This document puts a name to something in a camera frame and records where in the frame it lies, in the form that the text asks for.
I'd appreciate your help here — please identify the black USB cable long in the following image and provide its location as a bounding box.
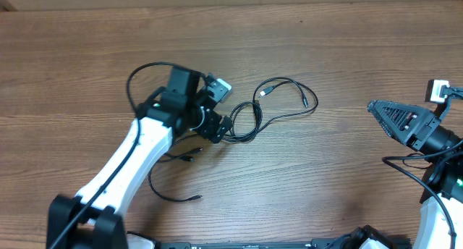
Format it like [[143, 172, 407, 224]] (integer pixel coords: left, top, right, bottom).
[[224, 77, 320, 143]]

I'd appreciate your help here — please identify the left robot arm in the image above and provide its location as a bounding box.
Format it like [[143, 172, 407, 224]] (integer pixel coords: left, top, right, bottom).
[[46, 64, 232, 248]]

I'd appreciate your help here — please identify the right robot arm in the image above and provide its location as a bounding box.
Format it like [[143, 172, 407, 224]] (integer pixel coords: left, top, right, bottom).
[[367, 100, 462, 248]]

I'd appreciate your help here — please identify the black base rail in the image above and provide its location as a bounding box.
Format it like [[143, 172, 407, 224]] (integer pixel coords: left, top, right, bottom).
[[126, 225, 413, 249]]

